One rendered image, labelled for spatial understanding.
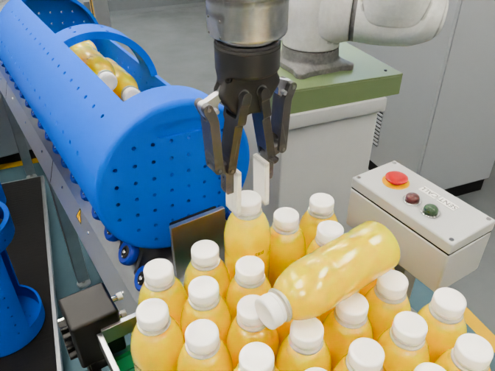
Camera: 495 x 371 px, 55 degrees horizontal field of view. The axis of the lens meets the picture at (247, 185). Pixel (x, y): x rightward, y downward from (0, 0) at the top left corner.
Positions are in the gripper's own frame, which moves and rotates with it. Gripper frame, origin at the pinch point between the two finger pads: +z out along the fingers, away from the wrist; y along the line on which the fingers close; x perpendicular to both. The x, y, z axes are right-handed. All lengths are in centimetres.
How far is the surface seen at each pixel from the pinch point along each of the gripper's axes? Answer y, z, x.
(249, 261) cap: 3.3, 8.0, 5.5
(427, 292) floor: -112, 117, -32
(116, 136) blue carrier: 11.6, -2.8, -17.6
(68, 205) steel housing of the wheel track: 16, 31, -53
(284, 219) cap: -6.0, 8.0, 0.9
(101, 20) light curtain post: -30, 20, -158
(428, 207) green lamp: -24.0, 6.1, 12.1
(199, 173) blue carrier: -1.2, 7.9, -16.9
